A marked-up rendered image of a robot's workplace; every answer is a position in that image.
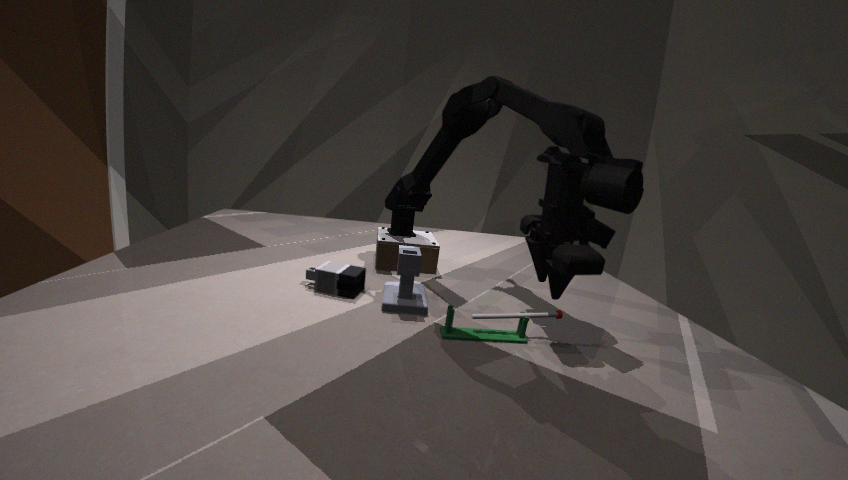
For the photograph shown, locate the green u-shaped bracket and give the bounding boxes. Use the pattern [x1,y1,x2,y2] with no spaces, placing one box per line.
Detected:
[440,305,529,344]

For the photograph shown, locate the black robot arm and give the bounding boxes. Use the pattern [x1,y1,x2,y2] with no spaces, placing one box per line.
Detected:
[385,76,644,249]

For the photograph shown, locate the grey pin with red head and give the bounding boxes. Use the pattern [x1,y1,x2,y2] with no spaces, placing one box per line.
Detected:
[471,310,563,319]

